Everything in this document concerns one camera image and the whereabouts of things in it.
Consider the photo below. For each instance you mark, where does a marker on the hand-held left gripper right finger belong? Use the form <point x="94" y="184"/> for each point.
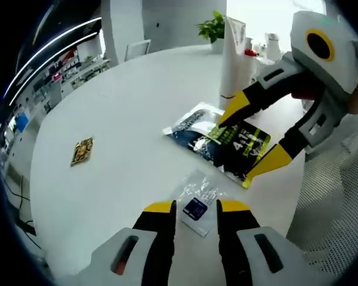
<point x="235" y="238"/>

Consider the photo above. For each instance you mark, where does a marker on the green black skincare sachet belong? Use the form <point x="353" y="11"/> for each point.
<point x="203" y="140"/>

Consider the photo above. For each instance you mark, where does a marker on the potted green plant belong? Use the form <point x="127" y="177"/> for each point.
<point x="213" y="28"/>

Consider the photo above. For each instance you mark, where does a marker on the white foam skincare bottle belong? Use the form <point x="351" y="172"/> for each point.
<point x="272" y="46"/>

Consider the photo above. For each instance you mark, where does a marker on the white office chair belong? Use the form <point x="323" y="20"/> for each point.
<point x="137" y="50"/>

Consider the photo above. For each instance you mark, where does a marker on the gold skincare sachet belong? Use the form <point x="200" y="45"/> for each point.
<point x="83" y="150"/>

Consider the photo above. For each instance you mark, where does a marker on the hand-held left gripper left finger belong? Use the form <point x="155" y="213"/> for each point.
<point x="155" y="238"/>

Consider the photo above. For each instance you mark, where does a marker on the white skincare tube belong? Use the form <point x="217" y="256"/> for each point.
<point x="231" y="59"/>

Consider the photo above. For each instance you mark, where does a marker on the clear skincare sachet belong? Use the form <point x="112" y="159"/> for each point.
<point x="197" y="186"/>

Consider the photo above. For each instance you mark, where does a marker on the blue storage bin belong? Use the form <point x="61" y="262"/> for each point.
<point x="22" y="120"/>

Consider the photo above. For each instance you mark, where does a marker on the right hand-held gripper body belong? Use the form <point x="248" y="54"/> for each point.
<point x="331" y="65"/>

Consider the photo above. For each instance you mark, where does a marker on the red collar pump skincare bottle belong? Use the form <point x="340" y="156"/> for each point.
<point x="250" y="68"/>

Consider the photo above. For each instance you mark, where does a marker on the white lab counter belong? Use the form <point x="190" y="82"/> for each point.
<point x="62" y="86"/>

